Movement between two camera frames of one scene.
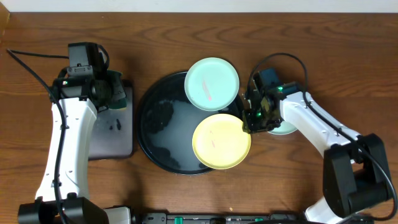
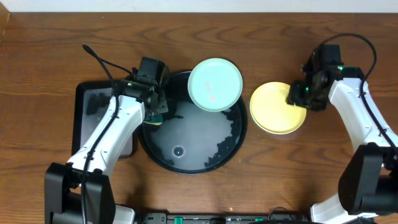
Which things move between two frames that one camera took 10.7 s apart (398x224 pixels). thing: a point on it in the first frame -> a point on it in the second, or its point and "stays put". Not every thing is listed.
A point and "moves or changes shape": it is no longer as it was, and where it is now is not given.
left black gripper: (103, 105) -> (165, 107)
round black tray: (166, 121) stays put
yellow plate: (219, 141) moves or changes shape
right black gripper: (251, 125) -> (293, 94)
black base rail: (158, 218) stays put
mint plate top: (211, 84) stays put
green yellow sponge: (119, 98) moves or changes shape
